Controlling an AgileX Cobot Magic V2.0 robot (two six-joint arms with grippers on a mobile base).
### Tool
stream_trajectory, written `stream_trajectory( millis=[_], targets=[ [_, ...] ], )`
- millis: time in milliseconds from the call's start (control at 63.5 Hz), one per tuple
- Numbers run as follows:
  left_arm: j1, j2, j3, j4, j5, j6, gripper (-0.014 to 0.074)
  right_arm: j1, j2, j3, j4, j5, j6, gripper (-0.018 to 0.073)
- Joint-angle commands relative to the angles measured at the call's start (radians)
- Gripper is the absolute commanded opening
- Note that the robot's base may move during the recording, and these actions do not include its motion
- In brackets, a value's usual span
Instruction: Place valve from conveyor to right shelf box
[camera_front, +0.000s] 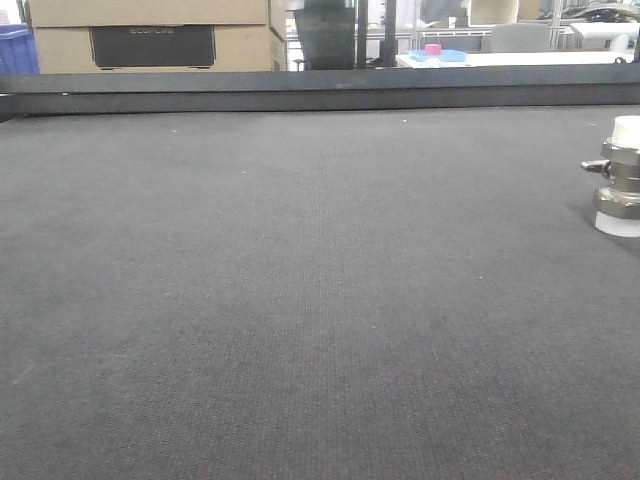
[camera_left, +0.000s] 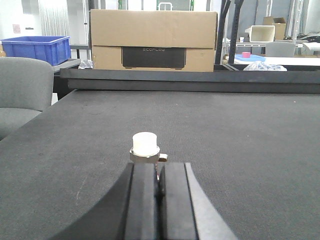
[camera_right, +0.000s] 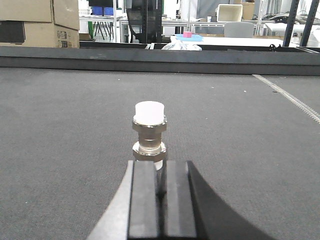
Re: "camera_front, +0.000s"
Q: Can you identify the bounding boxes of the metal valve with white caps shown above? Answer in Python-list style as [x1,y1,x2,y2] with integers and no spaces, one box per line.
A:
[580,115,639,238]

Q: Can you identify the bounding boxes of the black conveyor belt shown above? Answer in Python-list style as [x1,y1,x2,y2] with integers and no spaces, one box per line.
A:
[1,106,639,479]

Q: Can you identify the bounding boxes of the large cardboard box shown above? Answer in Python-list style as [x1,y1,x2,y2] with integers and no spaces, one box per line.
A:
[26,0,286,74]

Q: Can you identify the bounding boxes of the black chair back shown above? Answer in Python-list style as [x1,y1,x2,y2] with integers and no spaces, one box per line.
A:
[293,1,356,71]

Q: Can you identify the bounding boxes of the blue tray with pink object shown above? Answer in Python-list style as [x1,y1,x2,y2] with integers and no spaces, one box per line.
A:
[408,44,468,63]

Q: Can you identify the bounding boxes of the grey office chair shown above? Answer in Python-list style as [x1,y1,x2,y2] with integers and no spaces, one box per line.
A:
[485,23,551,53]

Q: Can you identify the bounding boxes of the white background table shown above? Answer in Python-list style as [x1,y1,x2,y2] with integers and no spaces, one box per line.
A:
[396,51,634,69]

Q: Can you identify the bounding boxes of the blue crate far left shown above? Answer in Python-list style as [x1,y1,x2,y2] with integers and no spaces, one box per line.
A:
[0,24,40,74]

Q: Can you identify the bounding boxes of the dark conveyor side rail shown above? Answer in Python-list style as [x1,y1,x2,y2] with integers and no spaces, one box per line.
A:
[1,63,639,120]

